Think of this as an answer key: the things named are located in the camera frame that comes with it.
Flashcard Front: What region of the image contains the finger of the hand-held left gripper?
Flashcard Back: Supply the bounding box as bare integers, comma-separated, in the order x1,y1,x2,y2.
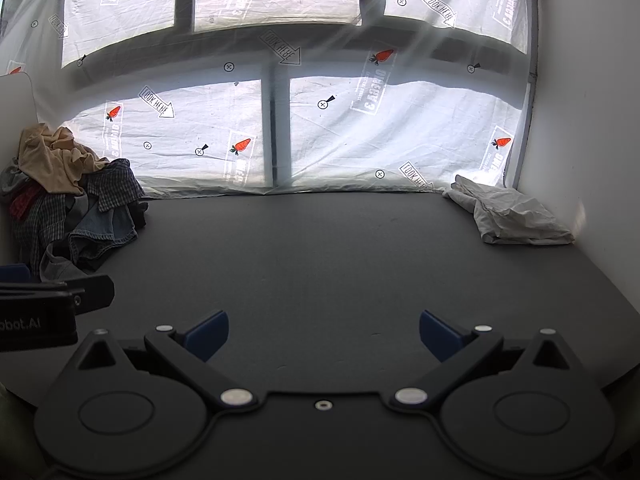
0,274,115,317
0,265,32,286

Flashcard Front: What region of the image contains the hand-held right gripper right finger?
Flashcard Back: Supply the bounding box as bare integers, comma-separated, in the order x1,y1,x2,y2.
391,310,584,409

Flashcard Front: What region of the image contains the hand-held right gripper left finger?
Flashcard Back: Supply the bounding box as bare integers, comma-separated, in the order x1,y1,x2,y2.
65,310,259,409

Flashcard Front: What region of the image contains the grey garment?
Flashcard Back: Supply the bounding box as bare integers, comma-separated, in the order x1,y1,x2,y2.
39,241,94,284

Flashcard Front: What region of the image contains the blue denim garment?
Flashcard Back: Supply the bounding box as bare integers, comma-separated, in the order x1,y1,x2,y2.
67,194,150,262

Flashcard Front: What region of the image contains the red garment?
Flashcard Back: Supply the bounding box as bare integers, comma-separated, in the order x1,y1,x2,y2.
8,184,42,222

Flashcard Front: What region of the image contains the plaid shirt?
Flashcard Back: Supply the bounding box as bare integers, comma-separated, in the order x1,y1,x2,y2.
12,158,146,272

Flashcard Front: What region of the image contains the beige garment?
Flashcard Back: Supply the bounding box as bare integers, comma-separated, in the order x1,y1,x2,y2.
19,122,111,196

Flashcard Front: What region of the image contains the folded white cloth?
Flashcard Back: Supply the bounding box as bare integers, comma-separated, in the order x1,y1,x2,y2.
442,173,575,246

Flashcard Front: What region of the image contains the white printed window sheet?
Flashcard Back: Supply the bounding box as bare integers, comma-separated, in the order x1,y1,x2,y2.
0,0,540,199

